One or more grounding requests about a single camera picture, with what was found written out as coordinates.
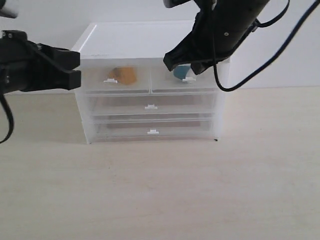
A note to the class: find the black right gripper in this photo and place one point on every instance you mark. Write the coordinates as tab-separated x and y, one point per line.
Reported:
219	27

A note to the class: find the bottom clear wide drawer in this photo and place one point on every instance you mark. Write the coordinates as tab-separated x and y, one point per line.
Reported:
148	128

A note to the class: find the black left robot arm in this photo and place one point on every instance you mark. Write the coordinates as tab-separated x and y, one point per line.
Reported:
30	67

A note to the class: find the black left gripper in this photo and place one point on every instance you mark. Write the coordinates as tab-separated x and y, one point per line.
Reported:
30	67

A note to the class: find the white bottle teal label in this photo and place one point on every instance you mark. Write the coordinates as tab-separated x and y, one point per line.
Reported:
182	72

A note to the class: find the yellow triangular wedge block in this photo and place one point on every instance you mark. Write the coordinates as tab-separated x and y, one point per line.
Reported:
123	75

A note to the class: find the clear wide drawer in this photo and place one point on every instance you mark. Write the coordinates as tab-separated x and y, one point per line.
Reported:
148	128
151	104

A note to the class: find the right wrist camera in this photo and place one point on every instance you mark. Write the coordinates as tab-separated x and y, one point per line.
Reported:
174	3

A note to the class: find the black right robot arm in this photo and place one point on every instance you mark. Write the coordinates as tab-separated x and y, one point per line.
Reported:
219	28

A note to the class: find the white plastic drawer cabinet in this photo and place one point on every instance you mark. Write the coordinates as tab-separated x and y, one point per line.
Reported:
137	44

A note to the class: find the middle clear wide drawer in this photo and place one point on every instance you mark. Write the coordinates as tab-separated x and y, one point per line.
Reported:
151	104

